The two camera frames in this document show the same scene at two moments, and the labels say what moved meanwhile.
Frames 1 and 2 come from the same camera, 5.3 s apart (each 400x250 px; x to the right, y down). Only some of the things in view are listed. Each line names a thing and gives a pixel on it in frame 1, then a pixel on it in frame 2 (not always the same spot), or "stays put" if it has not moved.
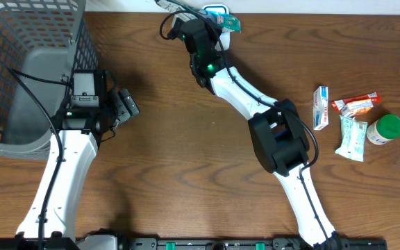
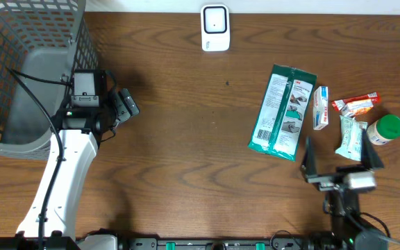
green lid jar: (385, 129) stays put
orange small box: (355, 108) stays put
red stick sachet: (374, 96) stays put
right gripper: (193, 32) to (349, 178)
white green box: (321, 107) stays put
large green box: (226, 21) to (281, 103)
